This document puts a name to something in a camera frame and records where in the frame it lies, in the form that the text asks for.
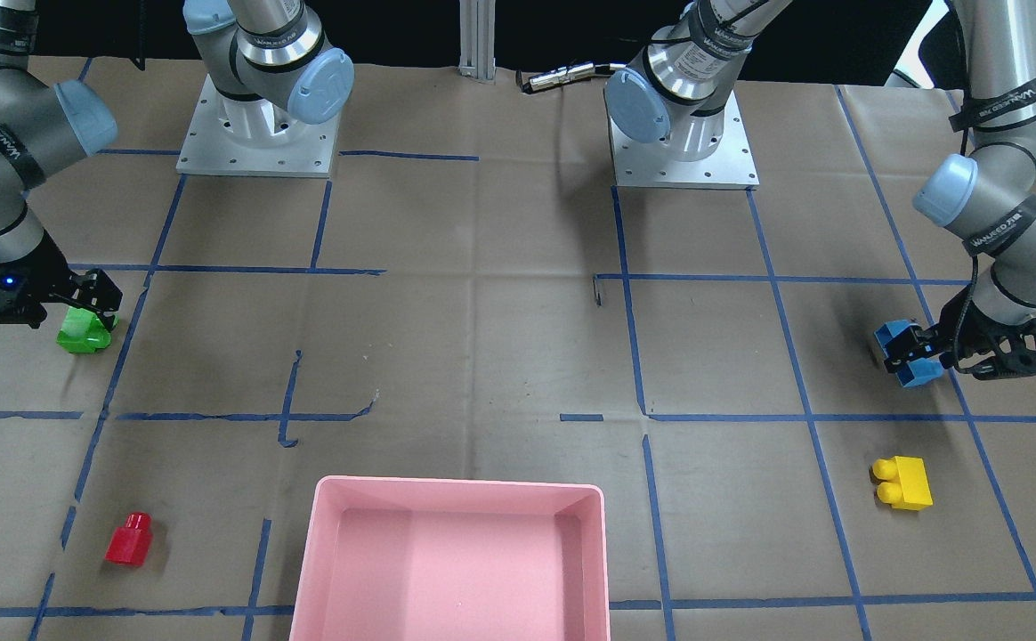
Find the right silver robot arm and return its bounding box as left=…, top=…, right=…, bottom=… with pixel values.
left=0, top=1, right=355, bottom=331

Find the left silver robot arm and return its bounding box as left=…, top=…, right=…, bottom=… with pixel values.
left=606, top=1, right=1036, bottom=388

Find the blue toy block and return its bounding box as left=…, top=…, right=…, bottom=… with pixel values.
left=873, top=318, right=944, bottom=388

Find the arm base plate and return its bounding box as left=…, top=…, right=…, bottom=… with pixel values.
left=608, top=94, right=761, bottom=190
left=176, top=77, right=342, bottom=179

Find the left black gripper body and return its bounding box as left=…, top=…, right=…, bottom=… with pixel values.
left=938, top=285, right=1036, bottom=381

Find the red toy block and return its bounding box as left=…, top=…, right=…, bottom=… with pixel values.
left=104, top=512, right=153, bottom=567

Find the metal cable connector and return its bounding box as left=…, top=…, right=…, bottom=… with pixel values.
left=515, top=62, right=627, bottom=96

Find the yellow toy block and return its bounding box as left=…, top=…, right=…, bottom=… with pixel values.
left=870, top=456, right=934, bottom=511

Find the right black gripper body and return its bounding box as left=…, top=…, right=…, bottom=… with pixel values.
left=0, top=234, right=74, bottom=329

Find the pink plastic box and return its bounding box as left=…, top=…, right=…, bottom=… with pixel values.
left=289, top=475, right=611, bottom=640

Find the aluminium profile post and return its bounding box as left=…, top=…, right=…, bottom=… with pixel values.
left=457, top=0, right=497, bottom=84

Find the green toy block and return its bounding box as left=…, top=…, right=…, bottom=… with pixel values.
left=55, top=307, right=117, bottom=354

